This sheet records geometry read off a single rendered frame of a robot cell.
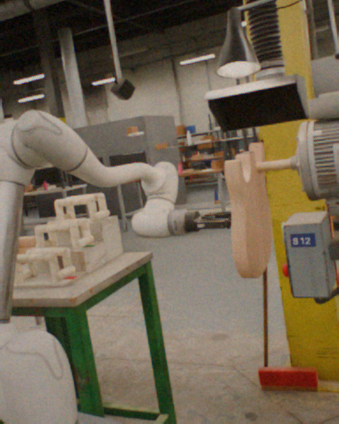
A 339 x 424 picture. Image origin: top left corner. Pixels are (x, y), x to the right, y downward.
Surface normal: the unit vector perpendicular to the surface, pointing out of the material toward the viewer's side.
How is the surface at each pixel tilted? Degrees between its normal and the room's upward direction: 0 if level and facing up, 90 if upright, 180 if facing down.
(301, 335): 90
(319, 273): 90
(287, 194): 90
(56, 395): 87
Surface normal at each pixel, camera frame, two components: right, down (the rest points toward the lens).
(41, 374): 0.51, -0.25
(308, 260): -0.41, 0.16
